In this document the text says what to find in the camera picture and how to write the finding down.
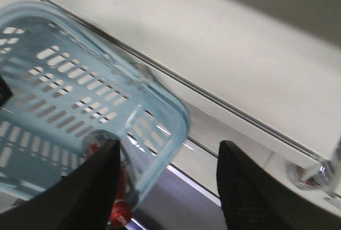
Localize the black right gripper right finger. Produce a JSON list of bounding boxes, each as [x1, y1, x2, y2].
[[217, 141, 340, 229]]

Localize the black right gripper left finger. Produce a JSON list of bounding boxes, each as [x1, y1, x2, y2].
[[1, 139, 120, 229]]

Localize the red coca-cola bottle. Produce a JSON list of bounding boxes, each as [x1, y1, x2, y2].
[[82, 130, 133, 228]]

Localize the light blue plastic basket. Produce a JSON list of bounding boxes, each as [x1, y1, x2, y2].
[[1, 2, 190, 209]]

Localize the white metal shelf unit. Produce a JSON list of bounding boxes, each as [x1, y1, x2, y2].
[[0, 0, 341, 230]]

